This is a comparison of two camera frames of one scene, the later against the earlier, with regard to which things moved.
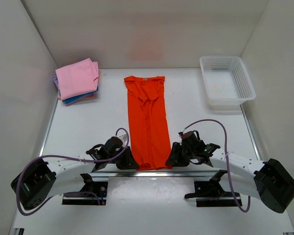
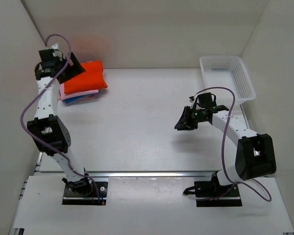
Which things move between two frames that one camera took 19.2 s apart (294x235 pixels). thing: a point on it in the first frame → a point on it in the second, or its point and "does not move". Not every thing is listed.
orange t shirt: x=148 y=123 → x=92 y=79
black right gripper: x=179 y=154 → x=187 y=118
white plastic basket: x=227 y=82 does not move
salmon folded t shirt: x=90 y=96 does not move
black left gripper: x=124 y=159 → x=70 y=69
